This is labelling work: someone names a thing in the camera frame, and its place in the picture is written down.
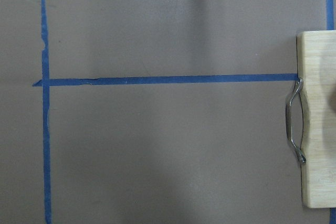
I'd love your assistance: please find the wooden cutting board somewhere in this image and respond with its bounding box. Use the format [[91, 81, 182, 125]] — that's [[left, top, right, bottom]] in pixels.
[[297, 30, 335, 208]]

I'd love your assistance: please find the metal board handle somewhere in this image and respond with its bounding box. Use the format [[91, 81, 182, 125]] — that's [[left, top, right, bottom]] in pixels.
[[285, 77, 307, 166]]

